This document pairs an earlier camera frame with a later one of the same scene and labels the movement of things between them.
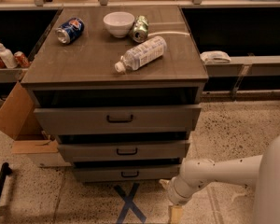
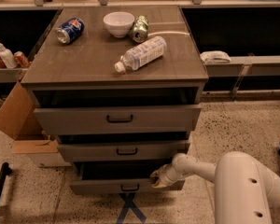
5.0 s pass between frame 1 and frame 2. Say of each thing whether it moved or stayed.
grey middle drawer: stayed
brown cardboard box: stayed
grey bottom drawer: moved
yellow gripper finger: moved
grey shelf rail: stayed
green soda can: stayed
